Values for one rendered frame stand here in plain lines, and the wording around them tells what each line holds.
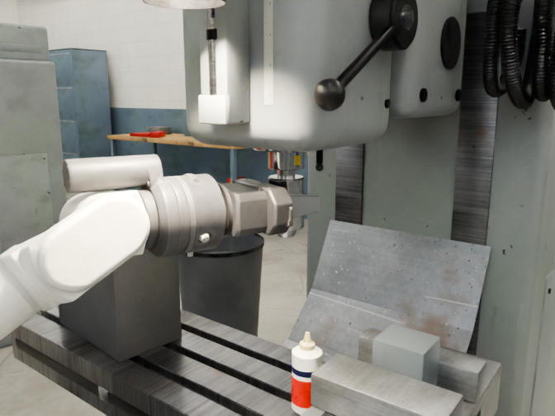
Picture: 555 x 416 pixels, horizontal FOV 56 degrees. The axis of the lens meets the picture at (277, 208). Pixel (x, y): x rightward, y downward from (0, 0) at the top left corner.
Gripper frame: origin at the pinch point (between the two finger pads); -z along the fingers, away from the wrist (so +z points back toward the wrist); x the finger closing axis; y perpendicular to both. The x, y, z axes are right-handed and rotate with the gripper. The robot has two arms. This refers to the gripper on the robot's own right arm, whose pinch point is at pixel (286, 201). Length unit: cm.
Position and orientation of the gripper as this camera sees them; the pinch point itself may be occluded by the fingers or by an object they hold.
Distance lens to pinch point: 66.4
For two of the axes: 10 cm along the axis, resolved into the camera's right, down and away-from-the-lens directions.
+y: -0.1, 9.8, 2.1
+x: -5.5, -1.8, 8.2
